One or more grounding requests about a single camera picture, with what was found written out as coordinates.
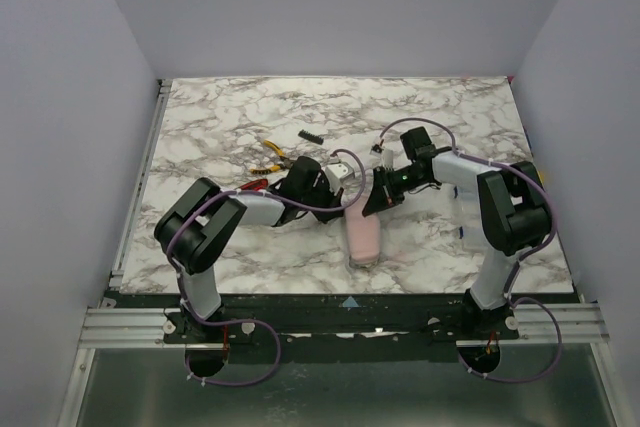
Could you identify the red black utility knife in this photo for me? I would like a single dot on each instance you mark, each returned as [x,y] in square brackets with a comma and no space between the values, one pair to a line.
[255,185]

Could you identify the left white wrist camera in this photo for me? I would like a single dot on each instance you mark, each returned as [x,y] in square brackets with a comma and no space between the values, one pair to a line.
[338,173]

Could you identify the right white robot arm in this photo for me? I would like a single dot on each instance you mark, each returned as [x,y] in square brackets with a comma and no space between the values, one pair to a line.
[515,215]

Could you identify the pink umbrella case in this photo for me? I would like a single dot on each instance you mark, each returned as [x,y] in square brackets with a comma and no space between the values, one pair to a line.
[363,235]

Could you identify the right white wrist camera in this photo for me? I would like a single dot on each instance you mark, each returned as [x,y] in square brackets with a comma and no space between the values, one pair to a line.
[387,159]

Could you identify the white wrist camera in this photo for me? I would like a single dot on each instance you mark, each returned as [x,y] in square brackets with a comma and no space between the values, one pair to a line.
[338,173]
[387,159]

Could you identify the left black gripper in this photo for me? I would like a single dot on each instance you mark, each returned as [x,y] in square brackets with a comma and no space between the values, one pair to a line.
[324,205]

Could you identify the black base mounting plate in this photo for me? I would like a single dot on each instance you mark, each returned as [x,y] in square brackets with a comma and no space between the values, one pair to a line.
[363,328]

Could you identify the clear plastic screw box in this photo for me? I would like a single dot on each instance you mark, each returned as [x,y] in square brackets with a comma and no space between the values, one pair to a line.
[467,215]

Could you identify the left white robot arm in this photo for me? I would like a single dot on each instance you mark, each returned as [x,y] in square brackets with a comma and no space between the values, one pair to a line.
[194,232]

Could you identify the black bit holder strip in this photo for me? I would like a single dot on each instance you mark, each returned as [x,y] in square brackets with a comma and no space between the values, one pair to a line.
[310,137]

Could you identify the aluminium frame rail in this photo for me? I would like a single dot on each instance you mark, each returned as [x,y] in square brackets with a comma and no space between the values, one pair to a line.
[122,329]

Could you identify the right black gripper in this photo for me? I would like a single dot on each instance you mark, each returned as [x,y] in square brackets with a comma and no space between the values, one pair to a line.
[383,188]

